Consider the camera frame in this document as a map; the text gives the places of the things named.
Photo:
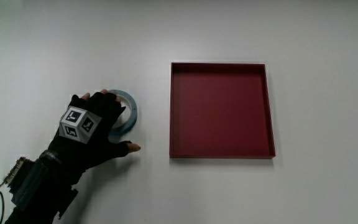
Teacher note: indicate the person's left hand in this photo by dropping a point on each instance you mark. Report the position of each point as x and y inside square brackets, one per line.
[101, 146]

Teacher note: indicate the red square tray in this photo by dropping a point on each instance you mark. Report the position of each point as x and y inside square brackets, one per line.
[219, 112]

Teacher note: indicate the person's left forearm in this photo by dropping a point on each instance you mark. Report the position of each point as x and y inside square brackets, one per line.
[47, 186]

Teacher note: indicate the black forearm sensor module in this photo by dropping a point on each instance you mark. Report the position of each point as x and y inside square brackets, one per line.
[26, 183]

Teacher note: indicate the blue tape roll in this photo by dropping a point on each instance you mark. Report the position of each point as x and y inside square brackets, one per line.
[133, 109]

